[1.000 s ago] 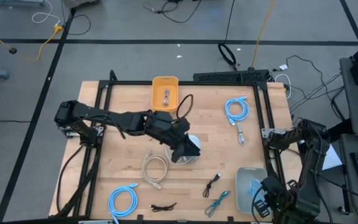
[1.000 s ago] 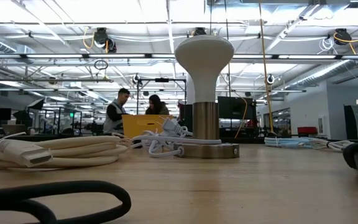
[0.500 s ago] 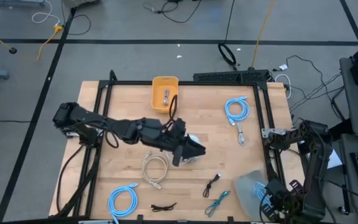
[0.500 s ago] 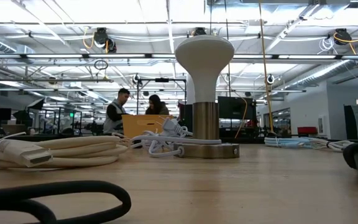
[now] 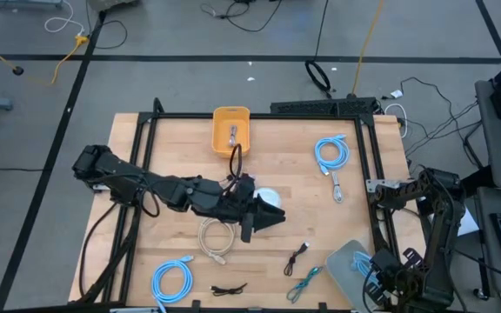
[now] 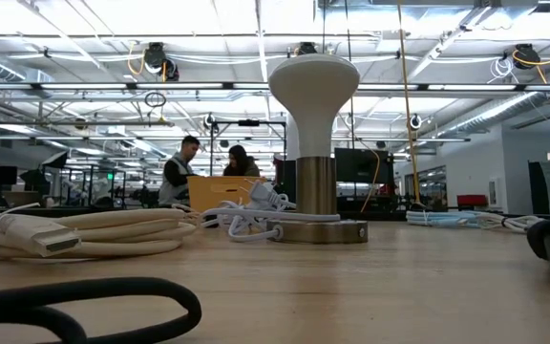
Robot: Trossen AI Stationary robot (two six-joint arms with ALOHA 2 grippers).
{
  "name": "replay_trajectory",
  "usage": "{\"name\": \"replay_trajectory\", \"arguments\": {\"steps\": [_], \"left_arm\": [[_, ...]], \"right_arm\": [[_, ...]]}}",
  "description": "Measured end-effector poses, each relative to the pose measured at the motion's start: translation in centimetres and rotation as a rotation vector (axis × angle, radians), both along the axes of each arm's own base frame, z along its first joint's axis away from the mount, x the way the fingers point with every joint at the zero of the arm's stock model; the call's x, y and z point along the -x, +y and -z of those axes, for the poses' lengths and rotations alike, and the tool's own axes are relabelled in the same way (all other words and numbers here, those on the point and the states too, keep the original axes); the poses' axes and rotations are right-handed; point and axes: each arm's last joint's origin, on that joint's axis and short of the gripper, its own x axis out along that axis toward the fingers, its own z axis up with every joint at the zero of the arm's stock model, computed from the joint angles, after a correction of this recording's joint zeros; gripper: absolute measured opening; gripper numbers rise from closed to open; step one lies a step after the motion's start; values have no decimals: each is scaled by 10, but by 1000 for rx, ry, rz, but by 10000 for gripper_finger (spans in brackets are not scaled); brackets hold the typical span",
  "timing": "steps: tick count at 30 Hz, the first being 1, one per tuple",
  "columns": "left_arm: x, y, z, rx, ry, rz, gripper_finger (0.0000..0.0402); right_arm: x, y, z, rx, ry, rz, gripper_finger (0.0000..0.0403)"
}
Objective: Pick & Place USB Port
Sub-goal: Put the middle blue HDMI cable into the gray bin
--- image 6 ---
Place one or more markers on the person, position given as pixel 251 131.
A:
pixel 177 179
pixel 241 165

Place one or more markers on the orange plastic bin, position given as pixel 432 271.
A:
pixel 217 191

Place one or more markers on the white mushroom table lamp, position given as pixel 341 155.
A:
pixel 313 95

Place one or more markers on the large black screen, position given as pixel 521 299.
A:
pixel 361 165

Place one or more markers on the red box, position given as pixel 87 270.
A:
pixel 471 200

